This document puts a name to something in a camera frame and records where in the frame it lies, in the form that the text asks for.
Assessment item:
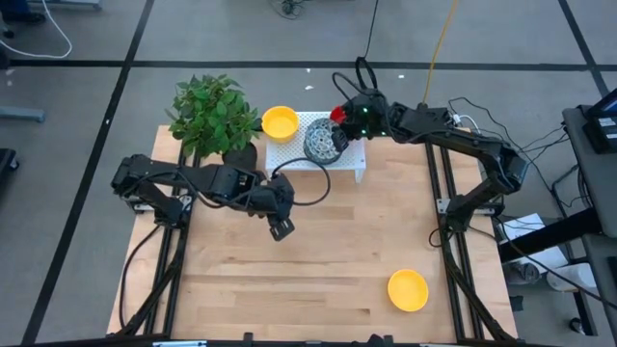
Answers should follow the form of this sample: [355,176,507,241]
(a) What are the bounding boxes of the green bowl with patterned inside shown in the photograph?
[302,117,344,166]

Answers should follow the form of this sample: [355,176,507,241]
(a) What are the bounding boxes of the white perforated rack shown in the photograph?
[264,110,367,185]

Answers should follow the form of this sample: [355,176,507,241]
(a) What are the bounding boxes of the black plant pot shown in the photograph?
[221,142,259,174]

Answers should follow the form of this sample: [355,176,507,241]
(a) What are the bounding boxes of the black power strip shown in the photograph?
[414,105,453,127]

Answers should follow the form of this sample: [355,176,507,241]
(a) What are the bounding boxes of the green leafy plant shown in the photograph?
[165,72,264,159]

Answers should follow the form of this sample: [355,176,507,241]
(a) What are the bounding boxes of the white paper sheets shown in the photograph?
[500,213,571,272]

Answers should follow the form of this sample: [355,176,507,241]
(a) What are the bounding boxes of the black side table crossbar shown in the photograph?
[497,206,604,264]

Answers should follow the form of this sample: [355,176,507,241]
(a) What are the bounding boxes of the black box with label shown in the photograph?
[581,115,617,154]

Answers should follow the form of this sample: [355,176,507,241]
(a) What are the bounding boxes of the grey side table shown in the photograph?
[561,103,617,347]

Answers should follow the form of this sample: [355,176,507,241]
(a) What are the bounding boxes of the black monitor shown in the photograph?
[584,89,617,120]

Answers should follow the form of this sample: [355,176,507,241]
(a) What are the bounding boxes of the white paper roll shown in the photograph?
[547,262,599,293]

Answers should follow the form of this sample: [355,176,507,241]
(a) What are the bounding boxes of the grey furniture foot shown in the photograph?
[0,106,47,123]

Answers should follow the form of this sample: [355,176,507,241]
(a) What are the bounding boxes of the black caster base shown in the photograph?
[0,147,20,174]

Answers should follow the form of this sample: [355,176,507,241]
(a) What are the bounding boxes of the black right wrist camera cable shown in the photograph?
[331,70,367,105]

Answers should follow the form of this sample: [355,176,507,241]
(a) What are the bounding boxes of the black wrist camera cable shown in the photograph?
[269,156,334,207]
[331,70,367,105]

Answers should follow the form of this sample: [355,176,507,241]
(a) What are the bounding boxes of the black left wrist camera cable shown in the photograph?
[269,156,334,207]

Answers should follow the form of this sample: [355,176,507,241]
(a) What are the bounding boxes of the black hanging coiled cable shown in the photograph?
[355,0,380,93]

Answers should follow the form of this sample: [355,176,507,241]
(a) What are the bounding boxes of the yellow hanging cable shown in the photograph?
[421,0,459,108]

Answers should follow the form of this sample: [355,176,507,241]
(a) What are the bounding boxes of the black floor cable bundle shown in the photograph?
[275,0,306,20]

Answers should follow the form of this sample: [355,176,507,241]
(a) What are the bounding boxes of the silver table bracket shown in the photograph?
[151,339,209,347]

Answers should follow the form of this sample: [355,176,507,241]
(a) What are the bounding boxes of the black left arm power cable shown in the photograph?
[118,224,165,334]

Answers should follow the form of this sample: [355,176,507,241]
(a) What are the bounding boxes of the white floor cable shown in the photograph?
[0,0,73,60]

